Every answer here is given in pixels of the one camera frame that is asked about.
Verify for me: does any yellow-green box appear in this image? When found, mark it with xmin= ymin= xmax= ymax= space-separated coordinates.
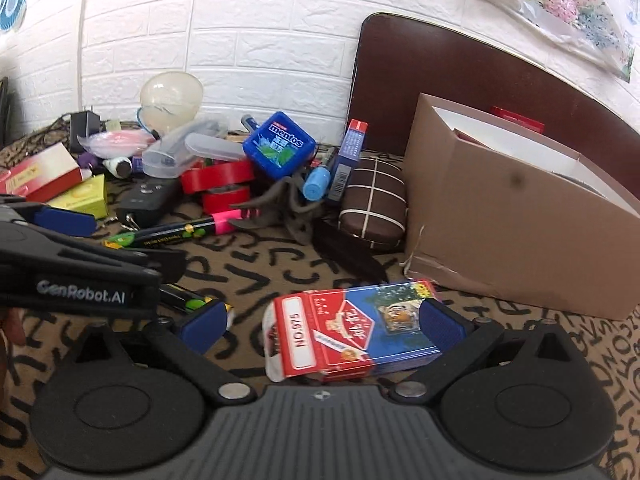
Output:
xmin=47 ymin=174 xmax=110 ymax=220

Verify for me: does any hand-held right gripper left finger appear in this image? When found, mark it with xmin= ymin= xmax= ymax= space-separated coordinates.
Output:
xmin=65 ymin=300 xmax=256 ymax=408

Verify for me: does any dark grey hair claw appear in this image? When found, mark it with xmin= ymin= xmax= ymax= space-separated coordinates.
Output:
xmin=229 ymin=172 xmax=326 ymax=246

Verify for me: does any white wall pipe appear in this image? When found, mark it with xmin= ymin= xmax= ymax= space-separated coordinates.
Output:
xmin=77 ymin=0 xmax=96 ymax=116

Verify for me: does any black power adapter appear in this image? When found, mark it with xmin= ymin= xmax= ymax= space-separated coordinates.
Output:
xmin=69 ymin=110 xmax=101 ymax=153

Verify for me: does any clear plastic case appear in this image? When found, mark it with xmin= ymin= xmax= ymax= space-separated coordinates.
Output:
xmin=141 ymin=117 xmax=228 ymax=179
xmin=185 ymin=132 xmax=248 ymax=163

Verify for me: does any blue box with red end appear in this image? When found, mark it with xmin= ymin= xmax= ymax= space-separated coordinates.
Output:
xmin=325 ymin=119 xmax=370 ymax=206

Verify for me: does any brown cardboard box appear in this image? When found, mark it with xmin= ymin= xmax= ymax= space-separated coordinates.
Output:
xmin=402 ymin=92 xmax=640 ymax=321

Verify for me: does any red tape roll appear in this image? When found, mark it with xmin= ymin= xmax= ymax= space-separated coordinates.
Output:
xmin=180 ymin=159 xmax=257 ymax=196
xmin=202 ymin=186 xmax=251 ymax=216

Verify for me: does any black car key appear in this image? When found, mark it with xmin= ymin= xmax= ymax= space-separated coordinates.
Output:
xmin=117 ymin=177 xmax=183 ymax=228

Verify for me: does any black marker with pink cap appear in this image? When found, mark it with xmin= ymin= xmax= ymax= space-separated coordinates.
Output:
xmin=102 ymin=212 xmax=241 ymax=250

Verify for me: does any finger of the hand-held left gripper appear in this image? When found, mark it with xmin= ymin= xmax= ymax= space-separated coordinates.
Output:
xmin=0 ymin=220 xmax=187 ymax=320
xmin=0 ymin=194 xmax=97 ymax=238

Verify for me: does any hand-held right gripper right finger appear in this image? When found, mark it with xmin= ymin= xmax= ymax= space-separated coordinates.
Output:
xmin=390 ymin=297 xmax=583 ymax=406

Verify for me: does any red blue playing card box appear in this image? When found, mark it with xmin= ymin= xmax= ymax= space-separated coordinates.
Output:
xmin=262 ymin=280 xmax=443 ymax=383

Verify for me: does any pink item in clear bag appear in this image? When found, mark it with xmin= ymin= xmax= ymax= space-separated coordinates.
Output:
xmin=82 ymin=130 xmax=156 ymax=156

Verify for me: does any brown wooden board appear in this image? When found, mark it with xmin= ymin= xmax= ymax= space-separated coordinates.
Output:
xmin=347 ymin=12 xmax=640 ymax=161

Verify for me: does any brown checked glasses case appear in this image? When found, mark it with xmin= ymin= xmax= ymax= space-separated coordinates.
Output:
xmin=337 ymin=156 xmax=408 ymax=248

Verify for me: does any flat red box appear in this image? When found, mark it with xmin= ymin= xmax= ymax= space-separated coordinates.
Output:
xmin=490 ymin=106 xmax=546 ymax=134

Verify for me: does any marker with light blue cap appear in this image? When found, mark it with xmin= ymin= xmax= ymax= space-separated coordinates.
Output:
xmin=302 ymin=152 xmax=336 ymax=201

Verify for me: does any red and cream box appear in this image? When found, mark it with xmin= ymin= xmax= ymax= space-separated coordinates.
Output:
xmin=0 ymin=142 xmax=86 ymax=201

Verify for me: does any person's left hand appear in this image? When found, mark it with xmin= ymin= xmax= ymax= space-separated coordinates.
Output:
xmin=0 ymin=309 xmax=27 ymax=391

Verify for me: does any translucent plastic dome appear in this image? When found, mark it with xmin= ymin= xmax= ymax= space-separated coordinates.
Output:
xmin=139 ymin=71 xmax=204 ymax=131

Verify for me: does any small white bottle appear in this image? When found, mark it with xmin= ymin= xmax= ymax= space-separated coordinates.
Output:
xmin=102 ymin=156 xmax=133 ymax=179

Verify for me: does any blue plastic candy box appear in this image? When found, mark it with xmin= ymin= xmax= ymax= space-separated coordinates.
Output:
xmin=242 ymin=111 xmax=317 ymax=181

